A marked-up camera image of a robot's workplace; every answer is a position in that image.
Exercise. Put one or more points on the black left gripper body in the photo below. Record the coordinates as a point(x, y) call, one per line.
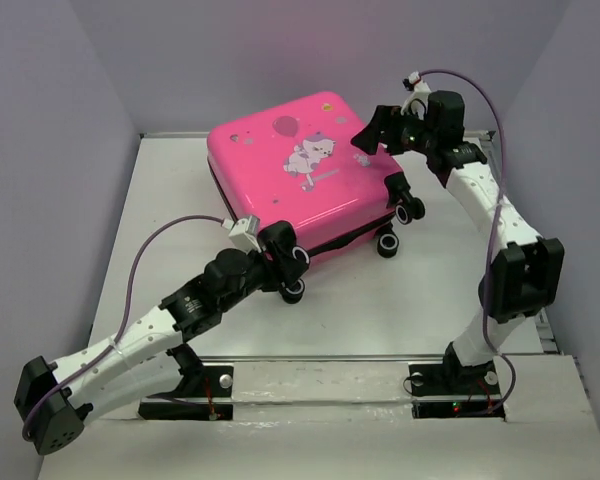
point(256, 275)

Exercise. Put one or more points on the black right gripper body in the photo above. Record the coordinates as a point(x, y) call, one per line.
point(408, 134)

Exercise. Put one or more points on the pink kids suitcase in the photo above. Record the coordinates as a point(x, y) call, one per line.
point(295, 162)

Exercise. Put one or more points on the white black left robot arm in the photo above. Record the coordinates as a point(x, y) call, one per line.
point(151, 355)

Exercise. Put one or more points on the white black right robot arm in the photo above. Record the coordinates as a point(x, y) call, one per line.
point(523, 267)

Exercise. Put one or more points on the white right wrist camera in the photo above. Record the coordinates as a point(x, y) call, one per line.
point(418, 90)

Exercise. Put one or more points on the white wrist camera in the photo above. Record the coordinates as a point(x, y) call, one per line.
point(243, 233)
point(418, 90)

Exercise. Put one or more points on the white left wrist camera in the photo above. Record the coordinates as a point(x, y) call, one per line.
point(243, 233)

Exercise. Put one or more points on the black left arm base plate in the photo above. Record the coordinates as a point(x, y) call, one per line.
point(208, 398)

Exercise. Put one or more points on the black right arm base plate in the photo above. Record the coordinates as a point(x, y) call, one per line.
point(435, 397)

